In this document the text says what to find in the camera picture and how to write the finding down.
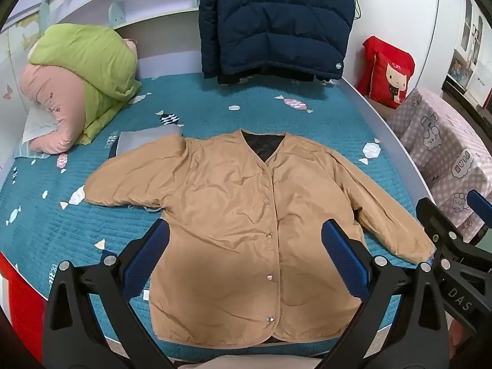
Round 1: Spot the grey orange-striped sweater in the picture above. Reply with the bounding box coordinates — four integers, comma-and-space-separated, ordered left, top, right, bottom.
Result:
115, 125, 183, 157

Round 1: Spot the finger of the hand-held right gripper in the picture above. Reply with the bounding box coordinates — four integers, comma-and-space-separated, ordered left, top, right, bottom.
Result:
467, 190, 492, 221
417, 197, 466, 250

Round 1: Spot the white pillow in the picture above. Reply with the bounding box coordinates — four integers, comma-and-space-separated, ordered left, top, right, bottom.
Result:
13, 104, 58, 159

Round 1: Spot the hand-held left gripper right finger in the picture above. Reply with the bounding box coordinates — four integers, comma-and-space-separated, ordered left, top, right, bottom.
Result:
319, 219, 448, 369

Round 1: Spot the pink checked printed cloth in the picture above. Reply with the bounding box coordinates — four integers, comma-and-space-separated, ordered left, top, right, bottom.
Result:
386, 86, 492, 239

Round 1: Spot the white bed frame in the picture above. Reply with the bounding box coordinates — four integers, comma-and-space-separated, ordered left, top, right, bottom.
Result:
338, 77, 437, 204

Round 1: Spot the tan snap-button jacket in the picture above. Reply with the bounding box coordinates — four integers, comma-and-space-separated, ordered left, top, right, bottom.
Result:
82, 129, 436, 344

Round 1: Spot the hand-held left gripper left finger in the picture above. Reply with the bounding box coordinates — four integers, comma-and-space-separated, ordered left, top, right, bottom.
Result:
42, 219, 173, 369

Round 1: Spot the navy puffer jacket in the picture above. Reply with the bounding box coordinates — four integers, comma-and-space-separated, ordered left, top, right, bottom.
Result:
198, 0, 356, 85

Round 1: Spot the red cat cushion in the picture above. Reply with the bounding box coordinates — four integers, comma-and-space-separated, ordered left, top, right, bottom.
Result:
357, 36, 416, 110

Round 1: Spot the pink pillow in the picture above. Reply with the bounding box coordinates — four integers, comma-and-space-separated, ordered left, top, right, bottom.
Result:
19, 38, 138, 154

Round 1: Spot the green quilt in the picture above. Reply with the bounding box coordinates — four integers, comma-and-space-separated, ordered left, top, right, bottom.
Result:
29, 23, 143, 147

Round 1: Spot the white cabinet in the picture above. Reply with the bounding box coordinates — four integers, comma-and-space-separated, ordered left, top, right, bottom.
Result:
442, 0, 492, 110

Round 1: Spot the teal quilted bed blanket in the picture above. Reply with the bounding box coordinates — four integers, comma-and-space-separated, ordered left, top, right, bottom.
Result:
0, 71, 435, 354

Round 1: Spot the red cloth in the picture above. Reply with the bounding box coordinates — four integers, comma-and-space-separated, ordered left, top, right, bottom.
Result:
0, 252, 45, 352

